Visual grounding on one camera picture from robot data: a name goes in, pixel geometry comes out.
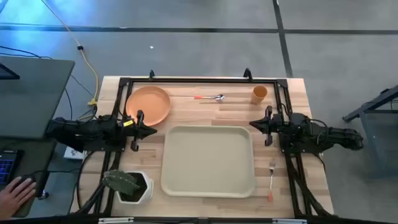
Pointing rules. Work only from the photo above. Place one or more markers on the green cactus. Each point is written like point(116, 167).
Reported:
point(119, 183)

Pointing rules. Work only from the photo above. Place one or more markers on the black table clamp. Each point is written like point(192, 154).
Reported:
point(151, 74)
point(247, 74)

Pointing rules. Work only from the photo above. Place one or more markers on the silver metal bracket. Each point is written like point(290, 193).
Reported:
point(289, 221)
point(115, 220)

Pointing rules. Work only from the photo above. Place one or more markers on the black computer mouse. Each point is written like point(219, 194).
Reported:
point(25, 178)

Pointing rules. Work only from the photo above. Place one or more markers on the black aluminium table frame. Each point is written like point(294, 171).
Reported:
point(202, 81)

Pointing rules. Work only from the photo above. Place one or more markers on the grey desk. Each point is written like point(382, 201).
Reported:
point(34, 99)

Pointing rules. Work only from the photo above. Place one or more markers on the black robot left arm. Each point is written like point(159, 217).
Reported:
point(87, 130)

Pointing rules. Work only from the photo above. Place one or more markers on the yellow tag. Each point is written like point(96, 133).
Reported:
point(128, 123)

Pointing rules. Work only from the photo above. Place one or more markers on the orange plastic cup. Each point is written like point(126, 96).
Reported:
point(258, 95)

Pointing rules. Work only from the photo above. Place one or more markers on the black screen corner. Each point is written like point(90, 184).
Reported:
point(6, 74)

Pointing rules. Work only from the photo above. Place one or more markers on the grey metal cart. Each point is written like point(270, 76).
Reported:
point(379, 140)

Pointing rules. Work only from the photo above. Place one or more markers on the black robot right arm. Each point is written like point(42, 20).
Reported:
point(311, 133)

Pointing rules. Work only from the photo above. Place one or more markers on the white hexagonal plant pot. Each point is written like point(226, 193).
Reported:
point(148, 189)

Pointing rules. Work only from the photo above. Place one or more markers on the dark desk surface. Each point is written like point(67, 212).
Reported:
point(37, 152)

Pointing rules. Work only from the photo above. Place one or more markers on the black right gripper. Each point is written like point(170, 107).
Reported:
point(273, 124)

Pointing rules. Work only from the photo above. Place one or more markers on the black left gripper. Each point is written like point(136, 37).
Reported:
point(136, 130)

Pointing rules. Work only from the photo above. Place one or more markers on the keyboard with blue backlight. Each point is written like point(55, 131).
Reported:
point(6, 168)

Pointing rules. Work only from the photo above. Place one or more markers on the small white box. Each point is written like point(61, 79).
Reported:
point(73, 153)

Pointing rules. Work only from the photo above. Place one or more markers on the beige plastic tray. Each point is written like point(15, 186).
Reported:
point(208, 161)

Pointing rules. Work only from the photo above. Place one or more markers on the person's hand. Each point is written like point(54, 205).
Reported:
point(14, 196)

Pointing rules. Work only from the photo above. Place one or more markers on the orange plastic plate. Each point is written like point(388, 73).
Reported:
point(149, 102)

